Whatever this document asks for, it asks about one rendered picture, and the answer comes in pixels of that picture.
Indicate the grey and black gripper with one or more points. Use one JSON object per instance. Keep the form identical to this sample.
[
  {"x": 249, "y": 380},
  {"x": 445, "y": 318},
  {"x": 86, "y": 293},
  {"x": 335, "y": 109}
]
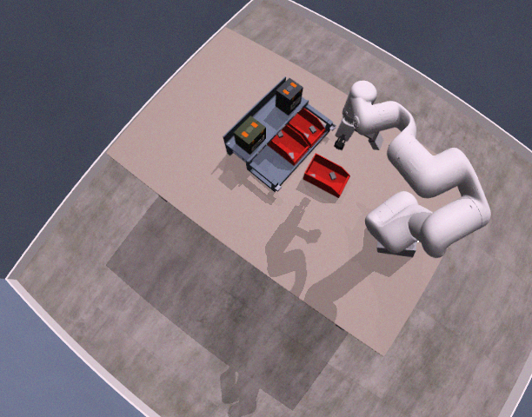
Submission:
[{"x": 345, "y": 129}]

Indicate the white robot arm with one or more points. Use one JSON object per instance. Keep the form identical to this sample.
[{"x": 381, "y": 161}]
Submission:
[{"x": 395, "y": 225}]

